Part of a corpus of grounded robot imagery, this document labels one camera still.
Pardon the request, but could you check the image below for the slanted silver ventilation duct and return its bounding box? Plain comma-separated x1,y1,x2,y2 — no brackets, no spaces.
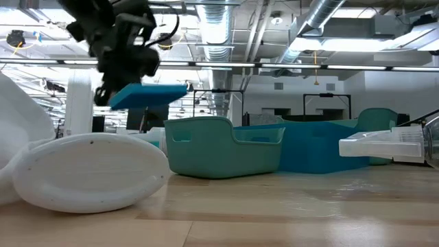
276,0,347,66

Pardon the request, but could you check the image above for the yellow hanging cord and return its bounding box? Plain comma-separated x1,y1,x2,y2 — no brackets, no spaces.
313,51,320,86

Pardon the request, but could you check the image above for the black monitor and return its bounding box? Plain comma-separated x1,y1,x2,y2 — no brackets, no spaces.
126,104,170,132

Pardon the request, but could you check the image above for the white towel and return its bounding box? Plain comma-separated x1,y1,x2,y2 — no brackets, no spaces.
0,73,56,207

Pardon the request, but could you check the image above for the blue plastic tray bin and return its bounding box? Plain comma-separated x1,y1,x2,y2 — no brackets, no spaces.
233,121,371,174

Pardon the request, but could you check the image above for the white squeeze bottle blue label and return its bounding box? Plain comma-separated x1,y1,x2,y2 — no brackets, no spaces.
12,132,171,214

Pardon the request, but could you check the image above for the black station frame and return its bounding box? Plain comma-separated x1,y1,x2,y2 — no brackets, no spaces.
303,93,353,120
193,89,245,119

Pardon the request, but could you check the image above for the large teal plastic bin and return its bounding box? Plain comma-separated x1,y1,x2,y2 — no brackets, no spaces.
277,108,399,166

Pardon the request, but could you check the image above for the white column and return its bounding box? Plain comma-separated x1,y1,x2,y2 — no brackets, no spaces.
64,68,95,137

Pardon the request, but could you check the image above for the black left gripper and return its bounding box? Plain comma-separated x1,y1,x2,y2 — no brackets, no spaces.
67,10,161,107

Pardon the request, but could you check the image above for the wide silver ventilation duct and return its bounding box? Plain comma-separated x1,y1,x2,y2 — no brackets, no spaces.
197,0,236,117

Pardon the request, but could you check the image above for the small black box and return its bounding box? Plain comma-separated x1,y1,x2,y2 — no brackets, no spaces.
91,115,106,133

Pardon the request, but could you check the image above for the dark blue sponge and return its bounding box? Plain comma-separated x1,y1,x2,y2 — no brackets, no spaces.
108,83,189,110

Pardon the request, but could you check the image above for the small teal plastic bin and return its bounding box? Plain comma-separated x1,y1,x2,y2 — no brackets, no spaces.
163,115,285,180

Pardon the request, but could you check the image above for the black ceiling camera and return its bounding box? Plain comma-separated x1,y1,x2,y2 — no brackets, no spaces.
157,32,174,51
6,30,27,48

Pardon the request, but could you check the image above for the clear spray bottle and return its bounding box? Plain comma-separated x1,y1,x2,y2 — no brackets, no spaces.
338,116,439,171

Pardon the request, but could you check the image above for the long ceiling light strip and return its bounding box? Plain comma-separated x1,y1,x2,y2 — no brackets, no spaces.
0,58,439,72

